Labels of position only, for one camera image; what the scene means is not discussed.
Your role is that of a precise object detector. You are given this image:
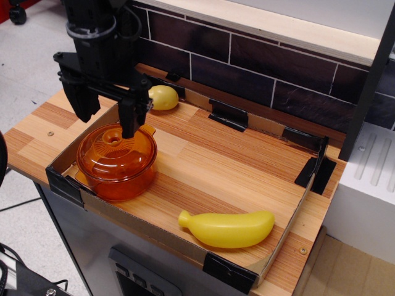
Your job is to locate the orange transparent plastic pot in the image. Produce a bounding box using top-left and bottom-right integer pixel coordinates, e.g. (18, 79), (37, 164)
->
(73, 121), (159, 202)

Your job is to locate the yellow toy banana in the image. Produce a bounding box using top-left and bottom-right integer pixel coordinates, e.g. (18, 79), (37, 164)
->
(178, 210), (275, 249)

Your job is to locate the cardboard fence with black tape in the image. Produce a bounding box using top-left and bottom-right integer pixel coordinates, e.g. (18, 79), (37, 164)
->
(45, 73), (338, 295)

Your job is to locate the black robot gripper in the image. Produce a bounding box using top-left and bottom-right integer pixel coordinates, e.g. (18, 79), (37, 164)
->
(54, 24), (151, 139)

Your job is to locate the yellow toy potato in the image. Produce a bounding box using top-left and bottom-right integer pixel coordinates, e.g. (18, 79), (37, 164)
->
(148, 85), (179, 111)

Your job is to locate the orange transparent pot lid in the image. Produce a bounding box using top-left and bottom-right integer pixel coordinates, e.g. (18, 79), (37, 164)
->
(76, 123), (158, 185)

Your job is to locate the toy oven control panel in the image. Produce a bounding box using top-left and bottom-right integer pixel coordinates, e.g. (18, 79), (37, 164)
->
(108, 248), (183, 296)

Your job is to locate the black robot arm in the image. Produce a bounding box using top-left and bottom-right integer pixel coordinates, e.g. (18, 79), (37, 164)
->
(54, 1), (152, 139)

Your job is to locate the black vertical post right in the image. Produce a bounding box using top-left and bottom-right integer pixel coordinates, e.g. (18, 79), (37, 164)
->
(338, 6), (394, 162)

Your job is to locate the white toy sink unit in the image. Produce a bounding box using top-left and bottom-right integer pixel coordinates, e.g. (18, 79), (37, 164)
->
(323, 123), (394, 263)

